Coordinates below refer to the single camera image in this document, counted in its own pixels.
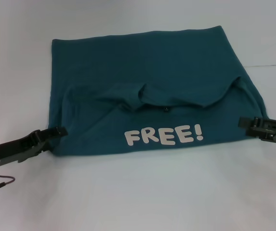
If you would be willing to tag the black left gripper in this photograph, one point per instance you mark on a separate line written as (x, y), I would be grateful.
(19, 146)

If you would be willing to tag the teal blue shirt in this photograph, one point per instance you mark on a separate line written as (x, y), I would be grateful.
(152, 96)

